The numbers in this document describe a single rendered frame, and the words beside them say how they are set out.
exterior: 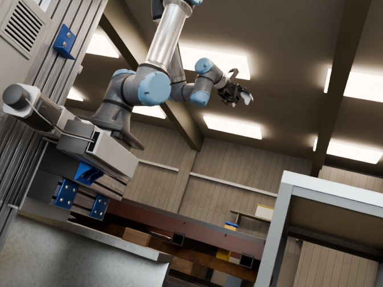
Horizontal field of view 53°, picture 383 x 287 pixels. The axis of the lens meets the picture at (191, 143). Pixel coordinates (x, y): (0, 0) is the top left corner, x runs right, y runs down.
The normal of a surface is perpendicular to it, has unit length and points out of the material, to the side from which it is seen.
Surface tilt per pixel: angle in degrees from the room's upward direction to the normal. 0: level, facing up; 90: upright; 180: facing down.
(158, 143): 90
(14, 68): 90
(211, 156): 90
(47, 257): 90
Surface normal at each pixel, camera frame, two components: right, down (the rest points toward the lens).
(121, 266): -0.22, -0.32
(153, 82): 0.69, 0.17
